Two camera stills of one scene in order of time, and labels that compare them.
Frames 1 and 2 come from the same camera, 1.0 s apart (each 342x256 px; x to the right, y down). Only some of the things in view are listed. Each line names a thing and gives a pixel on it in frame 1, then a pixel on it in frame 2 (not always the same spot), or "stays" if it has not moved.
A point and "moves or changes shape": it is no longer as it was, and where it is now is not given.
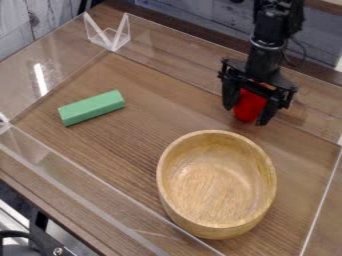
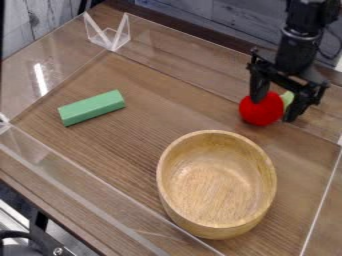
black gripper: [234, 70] -> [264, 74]
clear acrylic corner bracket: [109, 38] stays
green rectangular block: [93, 107] stays
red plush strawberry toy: [249, 106] moves or changes shape
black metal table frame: [41, 236] stays
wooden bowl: [216, 182] stays
